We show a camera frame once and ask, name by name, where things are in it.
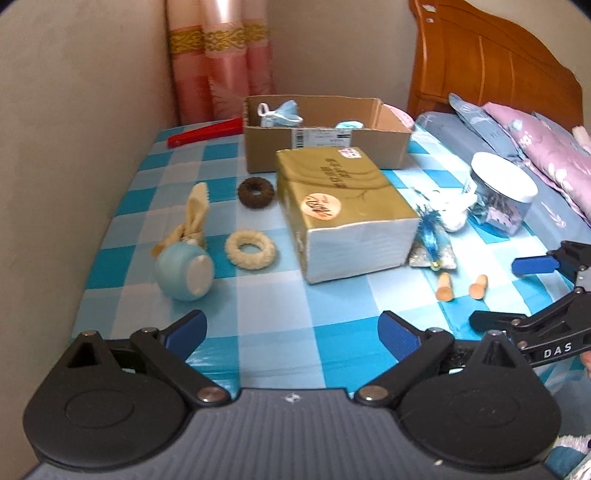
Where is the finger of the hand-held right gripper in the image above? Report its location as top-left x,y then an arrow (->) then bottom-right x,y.
469,310 -> 533,331
512,241 -> 591,283

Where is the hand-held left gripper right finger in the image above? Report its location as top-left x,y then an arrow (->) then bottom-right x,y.
353,310 -> 532,407

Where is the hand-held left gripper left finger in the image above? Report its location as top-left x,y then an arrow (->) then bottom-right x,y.
65,310 -> 232,408

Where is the light blue cup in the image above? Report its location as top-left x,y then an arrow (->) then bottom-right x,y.
156,242 -> 215,302

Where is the white cloth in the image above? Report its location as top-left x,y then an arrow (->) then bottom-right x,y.
434,191 -> 478,232

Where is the cream scrunchie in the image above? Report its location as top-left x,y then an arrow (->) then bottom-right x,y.
225,230 -> 279,270

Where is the blue tinsel sachet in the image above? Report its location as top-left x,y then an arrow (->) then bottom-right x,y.
409,203 -> 458,271

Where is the cream cloth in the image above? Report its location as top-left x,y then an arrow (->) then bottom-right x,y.
151,182 -> 211,259

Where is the brown scrunchie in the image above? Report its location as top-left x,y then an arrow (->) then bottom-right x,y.
238,176 -> 275,209

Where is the cardboard box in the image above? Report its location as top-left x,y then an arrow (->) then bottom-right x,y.
242,95 -> 414,174

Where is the blue checkered tablecloth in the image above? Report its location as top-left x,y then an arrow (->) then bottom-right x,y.
69,122 -> 591,398

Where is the clear jar with white lid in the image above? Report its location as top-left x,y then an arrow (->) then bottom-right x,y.
464,152 -> 539,234

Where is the pink floral pillow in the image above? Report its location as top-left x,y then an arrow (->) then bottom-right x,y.
480,102 -> 591,222

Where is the gold tissue pack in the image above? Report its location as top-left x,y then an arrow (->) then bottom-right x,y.
276,147 -> 421,284

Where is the blue-grey feather print pillow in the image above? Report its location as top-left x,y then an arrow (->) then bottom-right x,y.
448,92 -> 522,158

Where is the red plastic bar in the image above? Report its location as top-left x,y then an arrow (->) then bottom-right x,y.
167,117 -> 245,148

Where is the wooden headboard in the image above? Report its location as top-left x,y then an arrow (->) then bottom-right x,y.
407,0 -> 585,125

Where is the blue face mask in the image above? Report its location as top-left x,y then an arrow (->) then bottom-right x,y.
256,99 -> 304,127

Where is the pink curtain with gold band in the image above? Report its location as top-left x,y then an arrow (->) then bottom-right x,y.
165,0 -> 278,125

